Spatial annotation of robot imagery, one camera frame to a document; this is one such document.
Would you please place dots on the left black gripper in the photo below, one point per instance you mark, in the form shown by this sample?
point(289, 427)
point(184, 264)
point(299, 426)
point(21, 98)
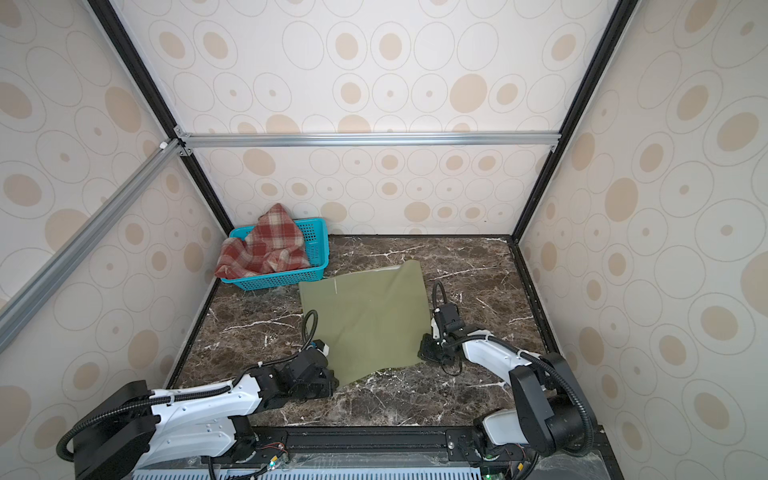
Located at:
point(329, 381)

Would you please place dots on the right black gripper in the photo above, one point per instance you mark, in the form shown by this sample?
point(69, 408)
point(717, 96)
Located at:
point(424, 348)

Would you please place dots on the olive green skirt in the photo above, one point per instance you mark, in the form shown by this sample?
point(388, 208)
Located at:
point(370, 320)

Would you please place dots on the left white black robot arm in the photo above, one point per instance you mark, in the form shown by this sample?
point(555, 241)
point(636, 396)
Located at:
point(137, 427)

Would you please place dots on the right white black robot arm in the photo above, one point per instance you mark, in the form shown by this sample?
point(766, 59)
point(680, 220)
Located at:
point(551, 413)

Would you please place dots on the red plaid skirt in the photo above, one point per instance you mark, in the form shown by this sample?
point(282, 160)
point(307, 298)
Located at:
point(274, 245)

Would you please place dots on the teal plastic basket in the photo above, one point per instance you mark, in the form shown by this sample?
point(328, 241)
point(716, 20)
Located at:
point(315, 234)

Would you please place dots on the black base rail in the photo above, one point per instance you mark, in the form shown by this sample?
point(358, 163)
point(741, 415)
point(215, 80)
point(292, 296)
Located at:
point(432, 452)

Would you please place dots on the horizontal aluminium frame bar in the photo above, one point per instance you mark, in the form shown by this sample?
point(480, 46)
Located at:
point(371, 139)

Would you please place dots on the left diagonal aluminium frame bar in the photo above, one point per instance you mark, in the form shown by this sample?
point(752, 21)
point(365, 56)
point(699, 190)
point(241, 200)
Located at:
point(36, 292)

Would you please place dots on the right black corner post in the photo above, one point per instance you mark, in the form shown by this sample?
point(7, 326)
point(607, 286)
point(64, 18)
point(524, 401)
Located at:
point(609, 40)

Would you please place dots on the black corner post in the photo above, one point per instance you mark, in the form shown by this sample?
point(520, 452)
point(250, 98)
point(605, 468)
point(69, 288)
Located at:
point(609, 40)
point(107, 17)

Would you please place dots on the left black corner post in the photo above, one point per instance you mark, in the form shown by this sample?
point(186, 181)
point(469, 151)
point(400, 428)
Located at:
point(107, 17)

